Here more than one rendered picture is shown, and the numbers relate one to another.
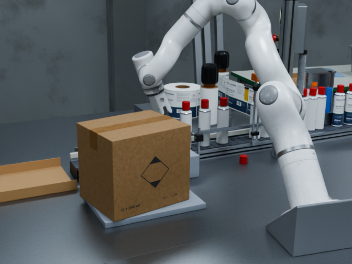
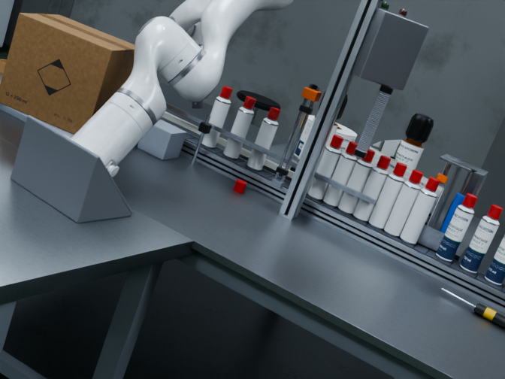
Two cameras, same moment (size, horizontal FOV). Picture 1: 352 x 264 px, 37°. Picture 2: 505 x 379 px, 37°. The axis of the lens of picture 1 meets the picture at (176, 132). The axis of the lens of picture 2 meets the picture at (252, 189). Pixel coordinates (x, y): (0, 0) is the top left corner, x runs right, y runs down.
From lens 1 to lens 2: 197 cm
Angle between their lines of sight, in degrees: 43
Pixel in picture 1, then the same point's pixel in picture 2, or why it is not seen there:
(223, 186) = (153, 170)
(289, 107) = (145, 43)
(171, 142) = (82, 55)
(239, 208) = not seen: hidden behind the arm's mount
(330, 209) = (56, 143)
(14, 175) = not seen: hidden behind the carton
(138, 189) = (29, 83)
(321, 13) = not seen: outside the picture
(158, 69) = (180, 14)
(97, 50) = (479, 154)
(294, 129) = (137, 72)
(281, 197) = (162, 198)
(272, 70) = (205, 22)
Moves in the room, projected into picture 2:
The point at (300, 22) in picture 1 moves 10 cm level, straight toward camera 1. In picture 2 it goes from (371, 31) to (342, 21)
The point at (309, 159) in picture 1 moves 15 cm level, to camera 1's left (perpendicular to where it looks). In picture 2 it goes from (117, 105) to (88, 84)
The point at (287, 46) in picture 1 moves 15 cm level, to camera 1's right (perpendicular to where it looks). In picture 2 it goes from (342, 58) to (380, 75)
